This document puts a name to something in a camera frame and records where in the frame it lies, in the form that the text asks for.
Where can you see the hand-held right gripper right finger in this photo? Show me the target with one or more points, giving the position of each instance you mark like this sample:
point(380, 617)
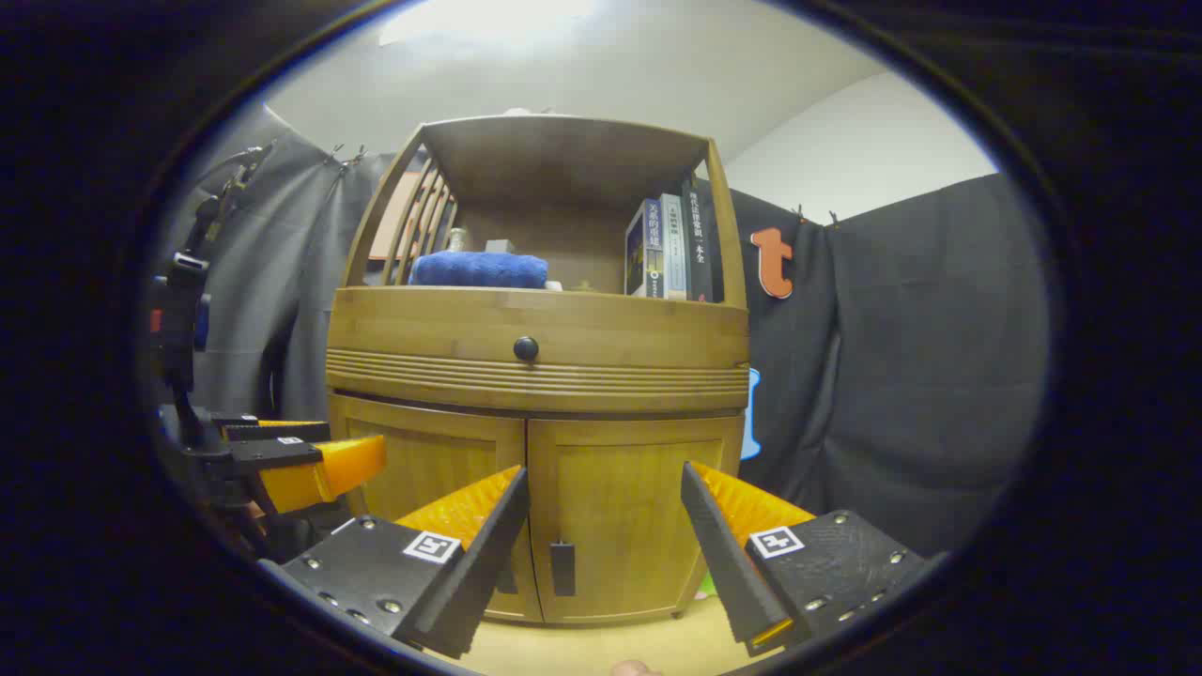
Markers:
point(721, 554)

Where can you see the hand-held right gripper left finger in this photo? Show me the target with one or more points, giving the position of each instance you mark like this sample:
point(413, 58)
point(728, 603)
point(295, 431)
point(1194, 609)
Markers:
point(481, 568)

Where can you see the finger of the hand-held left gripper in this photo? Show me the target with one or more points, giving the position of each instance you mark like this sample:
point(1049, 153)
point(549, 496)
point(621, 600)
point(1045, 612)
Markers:
point(282, 432)
point(282, 453)

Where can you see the wooden cabinet door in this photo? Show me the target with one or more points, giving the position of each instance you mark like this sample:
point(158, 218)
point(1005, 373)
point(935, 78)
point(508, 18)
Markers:
point(423, 455)
point(615, 488)

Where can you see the wooden double-door shoe cabinet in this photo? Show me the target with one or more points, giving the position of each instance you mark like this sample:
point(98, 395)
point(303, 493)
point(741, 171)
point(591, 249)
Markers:
point(563, 324)

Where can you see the wooden cabinet drawer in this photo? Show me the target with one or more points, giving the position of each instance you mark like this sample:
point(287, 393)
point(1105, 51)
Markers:
point(610, 329)

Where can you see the pink and green plush toy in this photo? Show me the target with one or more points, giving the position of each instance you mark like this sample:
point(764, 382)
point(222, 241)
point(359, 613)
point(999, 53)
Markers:
point(707, 585)

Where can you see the black round drawer knob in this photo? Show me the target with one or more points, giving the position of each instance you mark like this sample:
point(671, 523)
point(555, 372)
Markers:
point(526, 349)

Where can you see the blue folded towel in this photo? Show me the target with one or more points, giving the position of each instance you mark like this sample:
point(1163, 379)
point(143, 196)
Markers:
point(479, 269)

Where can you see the black backdrop cloth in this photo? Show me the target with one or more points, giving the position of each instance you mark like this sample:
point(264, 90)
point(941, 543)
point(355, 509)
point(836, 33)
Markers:
point(892, 357)

